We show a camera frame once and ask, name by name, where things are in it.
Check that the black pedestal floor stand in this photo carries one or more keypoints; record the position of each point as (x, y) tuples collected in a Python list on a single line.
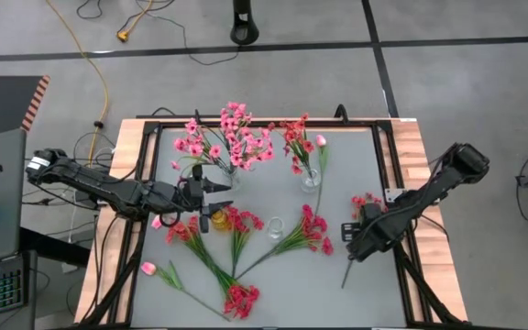
[(244, 32)]

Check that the clear cut-glass bulb vase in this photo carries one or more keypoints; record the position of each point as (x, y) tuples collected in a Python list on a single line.
[(233, 179)]

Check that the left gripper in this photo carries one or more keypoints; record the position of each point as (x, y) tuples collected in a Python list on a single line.
[(181, 198)]

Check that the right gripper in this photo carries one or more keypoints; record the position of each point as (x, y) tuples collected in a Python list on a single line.
[(374, 234)]

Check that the red flower bunch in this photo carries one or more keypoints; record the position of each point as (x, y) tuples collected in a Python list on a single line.
[(179, 231), (241, 219), (360, 201), (241, 300), (297, 139), (312, 227)]

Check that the pink tulip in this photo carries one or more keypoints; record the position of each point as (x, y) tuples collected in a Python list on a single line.
[(148, 268), (321, 140), (156, 223)]

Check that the black clamp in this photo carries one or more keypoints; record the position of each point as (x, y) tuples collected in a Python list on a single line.
[(340, 113), (196, 116)]

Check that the black mat with striped edge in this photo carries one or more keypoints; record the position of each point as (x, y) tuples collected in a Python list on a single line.
[(3, 105)]

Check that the tall clear glass vase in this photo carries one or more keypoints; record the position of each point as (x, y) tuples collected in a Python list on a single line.
[(275, 229)]

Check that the clear diamond-pattern glass jar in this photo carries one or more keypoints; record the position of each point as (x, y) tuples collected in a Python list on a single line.
[(311, 184)]

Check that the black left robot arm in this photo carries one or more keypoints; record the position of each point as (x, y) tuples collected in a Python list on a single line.
[(108, 188)]

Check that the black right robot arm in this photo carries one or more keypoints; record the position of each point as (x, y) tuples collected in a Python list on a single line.
[(429, 192)]

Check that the yellow ribbed glass vase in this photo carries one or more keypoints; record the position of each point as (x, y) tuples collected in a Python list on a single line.
[(220, 222)]

